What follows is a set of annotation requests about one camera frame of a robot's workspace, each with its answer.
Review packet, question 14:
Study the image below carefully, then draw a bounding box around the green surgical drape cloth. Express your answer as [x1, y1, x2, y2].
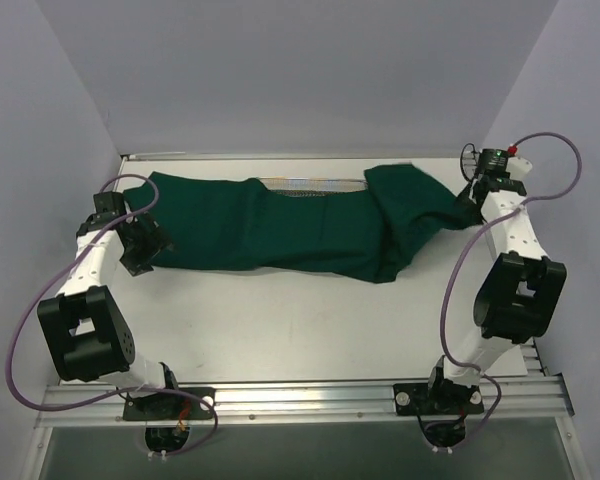
[124, 164, 477, 284]

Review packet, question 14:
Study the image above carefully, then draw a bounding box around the metal mesh instrument tray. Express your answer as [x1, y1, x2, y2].
[258, 177, 367, 197]

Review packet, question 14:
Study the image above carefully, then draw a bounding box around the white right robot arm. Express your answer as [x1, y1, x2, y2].
[423, 175, 567, 413]

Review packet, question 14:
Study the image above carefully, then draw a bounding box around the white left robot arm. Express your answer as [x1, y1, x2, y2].
[37, 192, 182, 419]

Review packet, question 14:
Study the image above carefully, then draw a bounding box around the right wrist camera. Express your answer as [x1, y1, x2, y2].
[476, 148, 533, 181]

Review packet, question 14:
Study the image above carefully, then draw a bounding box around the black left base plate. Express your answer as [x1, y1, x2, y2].
[122, 393, 213, 422]

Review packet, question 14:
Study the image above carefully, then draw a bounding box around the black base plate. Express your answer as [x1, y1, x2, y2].
[392, 382, 485, 417]
[122, 393, 213, 422]

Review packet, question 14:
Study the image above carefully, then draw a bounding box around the aluminium front rail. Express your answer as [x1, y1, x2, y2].
[35, 375, 573, 427]

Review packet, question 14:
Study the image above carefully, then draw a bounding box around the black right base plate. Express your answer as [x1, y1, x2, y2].
[392, 382, 485, 417]

